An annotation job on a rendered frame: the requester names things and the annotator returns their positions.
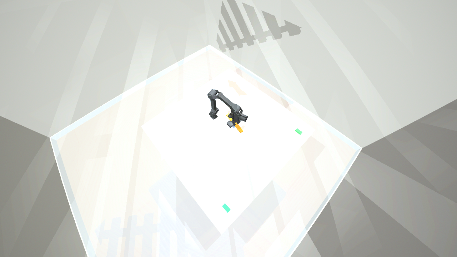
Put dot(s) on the orange and yellow bar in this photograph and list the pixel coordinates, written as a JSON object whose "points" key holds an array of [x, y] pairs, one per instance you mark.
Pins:
{"points": [[237, 126]]}

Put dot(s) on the teal rectangular bar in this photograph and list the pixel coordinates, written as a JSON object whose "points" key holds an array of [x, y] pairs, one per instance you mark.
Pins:
{"points": [[226, 207]]}

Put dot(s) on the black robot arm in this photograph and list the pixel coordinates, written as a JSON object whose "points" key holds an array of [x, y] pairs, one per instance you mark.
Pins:
{"points": [[236, 110]]}

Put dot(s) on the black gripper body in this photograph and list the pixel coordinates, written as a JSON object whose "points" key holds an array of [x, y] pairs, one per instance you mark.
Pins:
{"points": [[230, 124]]}

